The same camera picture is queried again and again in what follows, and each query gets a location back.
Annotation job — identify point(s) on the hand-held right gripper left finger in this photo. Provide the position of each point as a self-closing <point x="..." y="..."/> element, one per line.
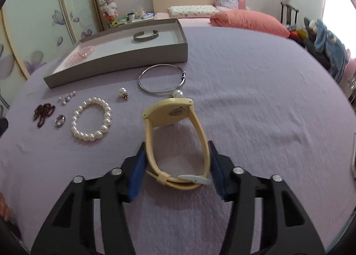
<point x="137" y="174"/>

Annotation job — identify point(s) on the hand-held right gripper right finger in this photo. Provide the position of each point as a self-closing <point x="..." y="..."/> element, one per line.
<point x="219" y="177"/>

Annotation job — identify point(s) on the pearl earring with gold stud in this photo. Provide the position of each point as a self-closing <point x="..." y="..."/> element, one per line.
<point x="121" y="91"/>
<point x="178" y="93"/>

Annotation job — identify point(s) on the thin silver bangle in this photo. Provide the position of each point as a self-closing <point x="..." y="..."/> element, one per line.
<point x="183" y="74"/>

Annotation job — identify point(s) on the grey cardboard box tray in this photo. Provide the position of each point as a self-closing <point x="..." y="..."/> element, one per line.
<point x="125" y="63"/>

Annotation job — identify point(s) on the white mug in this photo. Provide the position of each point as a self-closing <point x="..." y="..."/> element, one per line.
<point x="131" y="17"/>

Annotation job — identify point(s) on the pink bed sheet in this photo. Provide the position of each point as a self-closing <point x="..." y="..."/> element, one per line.
<point x="194" y="22"/>

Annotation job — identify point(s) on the orange duvet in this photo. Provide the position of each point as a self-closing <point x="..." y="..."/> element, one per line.
<point x="250" y="21"/>

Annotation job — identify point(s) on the yellow plush toy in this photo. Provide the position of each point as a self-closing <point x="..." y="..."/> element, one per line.
<point x="300" y="34"/>

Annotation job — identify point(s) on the white printed pillow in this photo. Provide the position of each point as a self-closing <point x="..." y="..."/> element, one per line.
<point x="192" y="11"/>

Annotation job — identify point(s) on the clear tube of plush toys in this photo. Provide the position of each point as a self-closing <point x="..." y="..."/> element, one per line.
<point x="107" y="7"/>

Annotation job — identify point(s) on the blue plush robe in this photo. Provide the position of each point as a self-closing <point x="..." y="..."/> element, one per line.
<point x="331" y="46"/>

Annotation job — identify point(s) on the lilac printed pillow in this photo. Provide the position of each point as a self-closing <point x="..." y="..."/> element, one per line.
<point x="226" y="1"/>

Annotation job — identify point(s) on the dark wooden chair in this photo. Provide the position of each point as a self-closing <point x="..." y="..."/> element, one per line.
<point x="289" y="10"/>

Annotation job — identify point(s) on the floral sliding wardrobe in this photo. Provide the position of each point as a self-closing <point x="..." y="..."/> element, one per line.
<point x="33" y="21"/>

